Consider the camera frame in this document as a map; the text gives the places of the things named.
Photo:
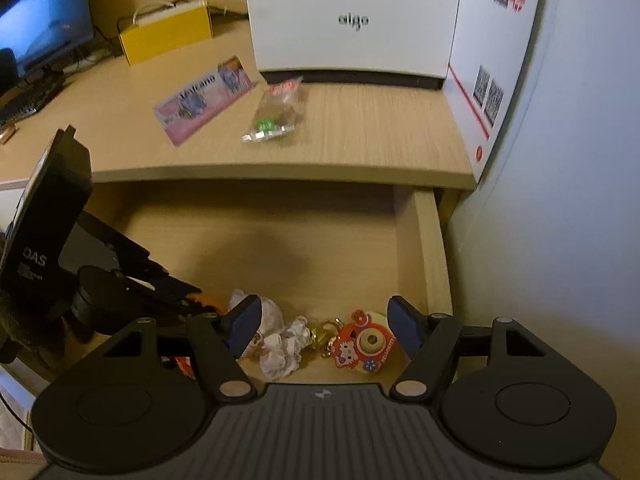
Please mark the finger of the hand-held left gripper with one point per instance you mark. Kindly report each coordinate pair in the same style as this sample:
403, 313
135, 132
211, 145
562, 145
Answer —
150, 302
150, 265

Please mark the gold bell keyring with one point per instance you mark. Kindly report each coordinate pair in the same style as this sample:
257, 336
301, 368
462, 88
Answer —
325, 337

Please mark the white cardboard box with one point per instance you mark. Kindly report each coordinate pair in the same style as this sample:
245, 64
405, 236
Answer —
492, 60

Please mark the light wooden drawer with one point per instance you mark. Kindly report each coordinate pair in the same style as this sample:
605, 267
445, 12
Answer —
280, 240

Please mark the white computer case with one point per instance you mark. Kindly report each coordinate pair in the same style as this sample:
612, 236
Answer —
350, 15

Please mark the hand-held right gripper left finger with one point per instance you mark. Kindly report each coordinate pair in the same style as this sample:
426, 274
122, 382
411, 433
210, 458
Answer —
247, 321

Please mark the small brown cylinder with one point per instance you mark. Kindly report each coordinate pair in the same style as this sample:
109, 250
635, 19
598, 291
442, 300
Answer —
7, 134

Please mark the white paper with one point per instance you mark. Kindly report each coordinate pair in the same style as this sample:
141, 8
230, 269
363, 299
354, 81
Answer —
282, 347

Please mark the computer monitor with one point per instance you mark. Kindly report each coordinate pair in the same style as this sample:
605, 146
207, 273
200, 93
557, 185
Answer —
40, 15

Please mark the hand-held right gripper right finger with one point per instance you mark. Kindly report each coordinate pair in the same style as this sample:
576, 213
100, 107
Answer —
405, 326

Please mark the black keyboard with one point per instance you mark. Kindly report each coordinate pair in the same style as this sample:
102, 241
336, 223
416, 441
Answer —
27, 95

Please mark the yellow box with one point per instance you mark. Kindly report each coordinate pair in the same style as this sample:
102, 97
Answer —
165, 35

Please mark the pink printed card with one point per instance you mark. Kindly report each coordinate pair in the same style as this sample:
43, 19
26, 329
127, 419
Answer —
200, 102

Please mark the clear packet with green pieces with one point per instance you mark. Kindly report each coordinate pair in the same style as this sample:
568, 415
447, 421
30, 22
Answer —
275, 110

